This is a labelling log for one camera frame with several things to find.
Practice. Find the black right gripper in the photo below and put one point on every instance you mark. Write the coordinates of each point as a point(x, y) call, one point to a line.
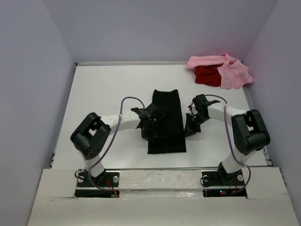
point(191, 129)

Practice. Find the red t-shirt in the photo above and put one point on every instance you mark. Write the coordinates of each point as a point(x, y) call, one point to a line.
point(208, 75)

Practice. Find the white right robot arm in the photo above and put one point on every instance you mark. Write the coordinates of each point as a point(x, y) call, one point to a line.
point(246, 133)

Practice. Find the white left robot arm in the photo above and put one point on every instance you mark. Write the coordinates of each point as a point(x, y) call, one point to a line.
point(91, 135)

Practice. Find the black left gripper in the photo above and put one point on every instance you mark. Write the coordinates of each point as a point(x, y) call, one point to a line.
point(150, 135)

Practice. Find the pink t-shirt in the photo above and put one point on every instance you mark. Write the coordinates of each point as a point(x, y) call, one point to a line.
point(234, 74)

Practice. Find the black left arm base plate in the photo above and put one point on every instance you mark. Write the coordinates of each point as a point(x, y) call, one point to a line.
point(108, 188)

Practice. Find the black t-shirt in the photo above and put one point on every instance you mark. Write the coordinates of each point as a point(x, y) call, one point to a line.
point(170, 129)

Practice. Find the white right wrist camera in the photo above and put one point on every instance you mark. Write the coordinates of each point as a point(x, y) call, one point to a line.
point(192, 109)

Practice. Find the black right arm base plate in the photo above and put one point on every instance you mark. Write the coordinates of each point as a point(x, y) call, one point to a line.
point(216, 185)

